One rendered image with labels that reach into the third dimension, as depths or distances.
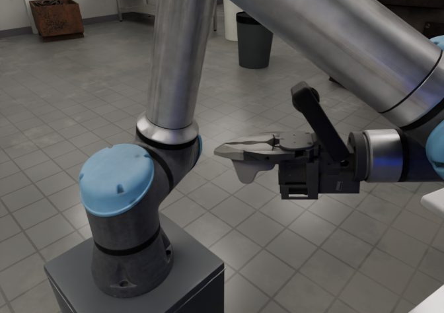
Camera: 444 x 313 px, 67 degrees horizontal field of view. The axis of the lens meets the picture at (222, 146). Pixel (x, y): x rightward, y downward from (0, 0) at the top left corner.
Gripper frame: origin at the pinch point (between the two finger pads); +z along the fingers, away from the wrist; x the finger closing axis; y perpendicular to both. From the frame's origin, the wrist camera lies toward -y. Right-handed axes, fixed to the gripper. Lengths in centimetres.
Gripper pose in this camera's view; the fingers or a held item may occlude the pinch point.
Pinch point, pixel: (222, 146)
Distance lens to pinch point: 50.8
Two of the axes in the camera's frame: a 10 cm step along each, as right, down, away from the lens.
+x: 1.6, -3.8, 9.1
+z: -9.8, 0.3, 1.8
